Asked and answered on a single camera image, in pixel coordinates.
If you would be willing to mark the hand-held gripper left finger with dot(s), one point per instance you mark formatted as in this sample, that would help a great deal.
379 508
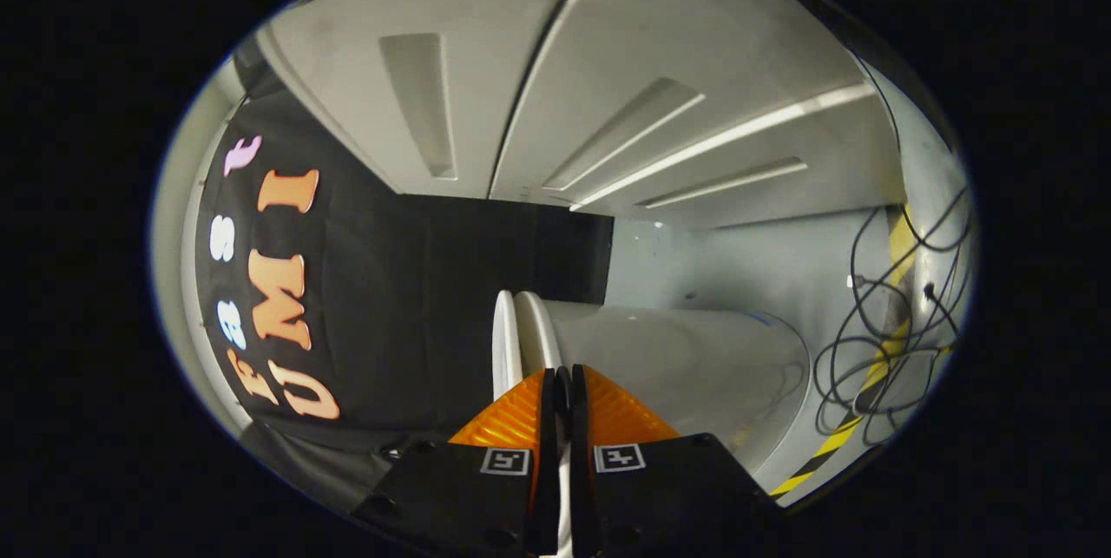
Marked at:
547 471

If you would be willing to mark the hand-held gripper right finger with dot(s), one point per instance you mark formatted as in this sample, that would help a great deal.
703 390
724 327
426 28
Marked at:
580 471

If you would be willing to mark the white toilet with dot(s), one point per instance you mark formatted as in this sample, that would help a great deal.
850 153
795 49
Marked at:
686 367

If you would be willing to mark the black backdrop cloth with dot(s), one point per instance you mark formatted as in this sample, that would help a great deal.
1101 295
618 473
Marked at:
417 298

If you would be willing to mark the yellow black hazard tape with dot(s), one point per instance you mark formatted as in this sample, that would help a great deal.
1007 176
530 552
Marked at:
833 445

